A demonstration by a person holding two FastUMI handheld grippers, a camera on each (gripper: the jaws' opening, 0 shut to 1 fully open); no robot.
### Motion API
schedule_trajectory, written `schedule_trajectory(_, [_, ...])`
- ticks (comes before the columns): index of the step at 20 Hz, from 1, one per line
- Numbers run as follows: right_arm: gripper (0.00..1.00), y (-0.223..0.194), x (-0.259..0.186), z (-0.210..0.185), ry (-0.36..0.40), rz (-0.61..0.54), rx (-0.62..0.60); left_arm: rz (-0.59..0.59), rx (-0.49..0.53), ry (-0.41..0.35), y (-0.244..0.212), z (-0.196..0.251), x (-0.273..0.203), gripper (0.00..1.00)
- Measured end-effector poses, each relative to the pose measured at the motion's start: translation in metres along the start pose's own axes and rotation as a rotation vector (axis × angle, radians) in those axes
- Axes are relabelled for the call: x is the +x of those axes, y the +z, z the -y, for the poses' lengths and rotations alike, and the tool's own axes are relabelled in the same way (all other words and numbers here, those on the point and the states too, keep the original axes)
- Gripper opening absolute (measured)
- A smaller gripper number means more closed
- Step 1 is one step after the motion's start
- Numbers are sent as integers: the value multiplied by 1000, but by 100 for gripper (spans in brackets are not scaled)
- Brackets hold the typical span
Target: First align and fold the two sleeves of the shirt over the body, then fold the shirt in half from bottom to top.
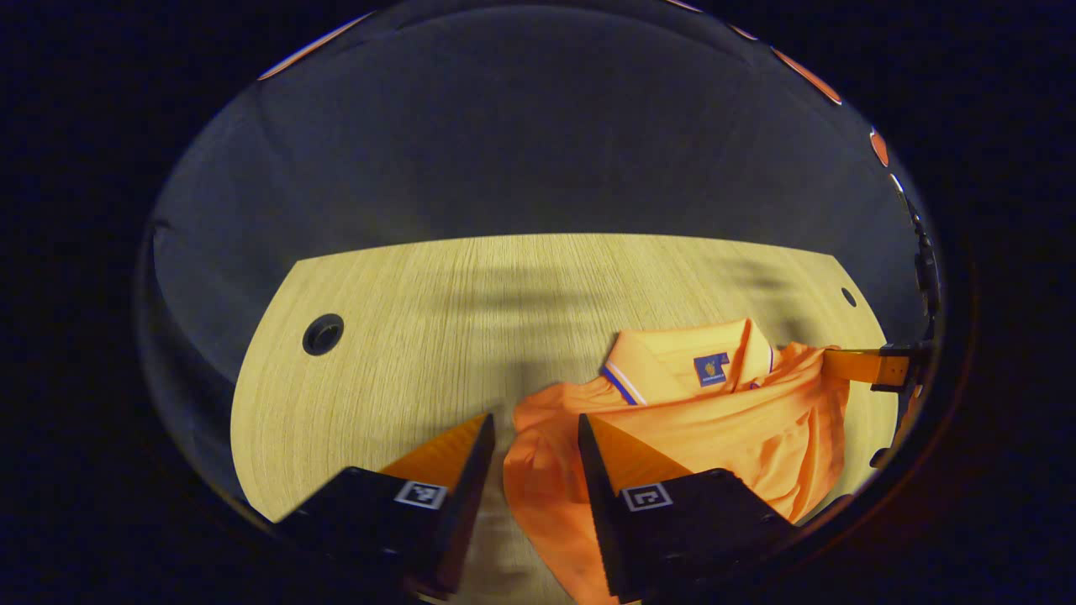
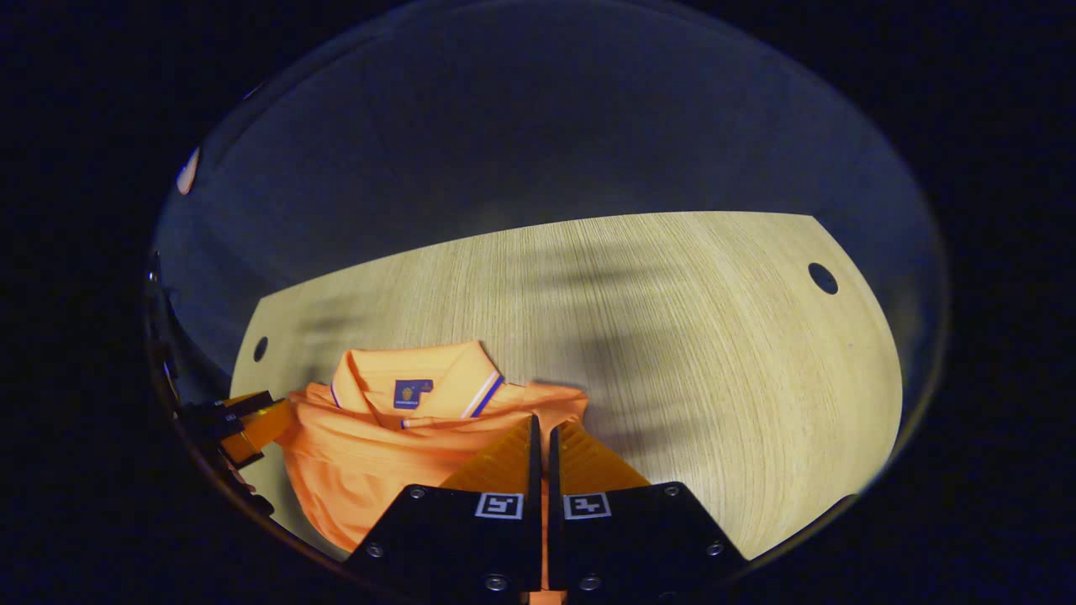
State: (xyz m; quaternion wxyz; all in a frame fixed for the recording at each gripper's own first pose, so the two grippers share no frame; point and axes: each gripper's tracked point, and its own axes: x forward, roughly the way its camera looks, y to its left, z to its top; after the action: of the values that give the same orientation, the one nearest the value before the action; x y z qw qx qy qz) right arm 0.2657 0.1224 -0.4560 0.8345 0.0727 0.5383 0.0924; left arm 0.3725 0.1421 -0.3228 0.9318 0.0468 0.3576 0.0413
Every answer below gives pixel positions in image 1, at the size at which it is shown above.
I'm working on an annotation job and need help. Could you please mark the orange T-shirt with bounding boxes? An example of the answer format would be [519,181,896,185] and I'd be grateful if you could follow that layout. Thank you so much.
[503,318,852,605]

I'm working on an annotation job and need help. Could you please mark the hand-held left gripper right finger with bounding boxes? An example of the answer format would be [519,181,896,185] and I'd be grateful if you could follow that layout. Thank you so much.
[577,413,798,604]

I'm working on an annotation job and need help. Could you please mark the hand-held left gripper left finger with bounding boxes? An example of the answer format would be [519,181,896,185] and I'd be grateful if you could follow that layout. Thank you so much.
[276,412,497,599]

